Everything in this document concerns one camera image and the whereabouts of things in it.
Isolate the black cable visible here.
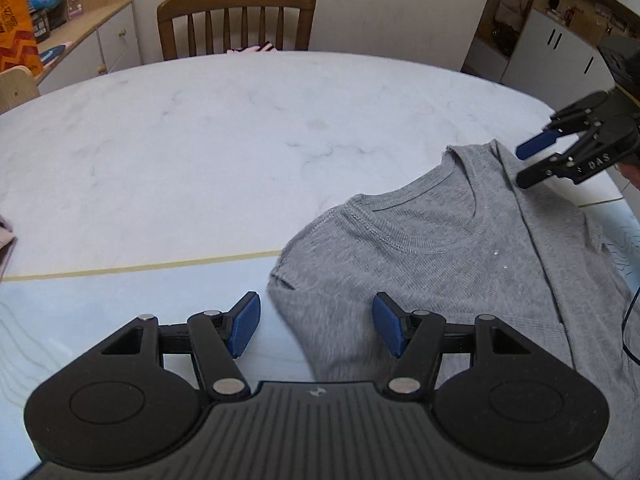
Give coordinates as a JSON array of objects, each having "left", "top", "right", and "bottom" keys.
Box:
[{"left": 621, "top": 285, "right": 640, "bottom": 366}]

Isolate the white cabinet with black handles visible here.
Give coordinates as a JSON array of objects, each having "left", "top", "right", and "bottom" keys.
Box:
[{"left": 500, "top": 7, "right": 616, "bottom": 103}]

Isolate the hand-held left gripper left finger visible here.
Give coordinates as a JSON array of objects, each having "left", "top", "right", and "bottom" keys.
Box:
[{"left": 100, "top": 291, "right": 262, "bottom": 402}]

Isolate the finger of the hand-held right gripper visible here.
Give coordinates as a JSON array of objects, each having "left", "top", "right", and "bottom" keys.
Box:
[
  {"left": 515, "top": 91, "right": 614, "bottom": 160},
  {"left": 516, "top": 114, "right": 640, "bottom": 190}
]

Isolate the white sideboard with wood top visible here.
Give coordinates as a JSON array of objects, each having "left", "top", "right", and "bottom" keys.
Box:
[{"left": 30, "top": 0, "right": 143, "bottom": 96}]

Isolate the dark printed box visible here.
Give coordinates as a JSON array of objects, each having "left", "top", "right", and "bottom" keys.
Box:
[{"left": 31, "top": 7, "right": 68, "bottom": 43}]

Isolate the blue dish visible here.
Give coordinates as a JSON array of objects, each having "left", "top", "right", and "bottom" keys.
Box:
[{"left": 37, "top": 42, "right": 71, "bottom": 68}]

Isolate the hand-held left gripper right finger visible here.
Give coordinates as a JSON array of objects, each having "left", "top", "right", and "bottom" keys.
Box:
[{"left": 372, "top": 291, "right": 538, "bottom": 402}]

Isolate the pink and black cloth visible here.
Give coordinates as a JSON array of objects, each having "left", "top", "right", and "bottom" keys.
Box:
[{"left": 226, "top": 42, "right": 277, "bottom": 55}]

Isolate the grey knit long-sleeve top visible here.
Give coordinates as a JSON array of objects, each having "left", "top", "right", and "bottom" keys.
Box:
[{"left": 267, "top": 141, "right": 640, "bottom": 386}]

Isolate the orange patterned bag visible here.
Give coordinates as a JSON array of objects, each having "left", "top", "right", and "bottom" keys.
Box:
[{"left": 0, "top": 0, "right": 45, "bottom": 73}]

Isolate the light wooden chair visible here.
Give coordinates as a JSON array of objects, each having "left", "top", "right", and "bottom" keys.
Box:
[{"left": 0, "top": 66, "right": 41, "bottom": 116}]

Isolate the beige folded garment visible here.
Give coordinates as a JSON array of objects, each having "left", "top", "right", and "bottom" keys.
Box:
[{"left": 0, "top": 215, "right": 17, "bottom": 281}]

